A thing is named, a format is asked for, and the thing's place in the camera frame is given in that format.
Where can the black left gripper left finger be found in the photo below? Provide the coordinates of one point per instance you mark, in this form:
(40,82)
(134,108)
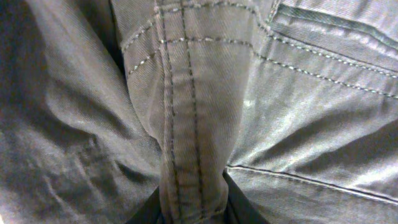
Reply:
(150,212)

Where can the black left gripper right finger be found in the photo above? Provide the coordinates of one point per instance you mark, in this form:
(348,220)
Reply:
(238,208)

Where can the grey shorts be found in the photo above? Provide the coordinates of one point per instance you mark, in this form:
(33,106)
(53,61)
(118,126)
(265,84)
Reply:
(104,101)

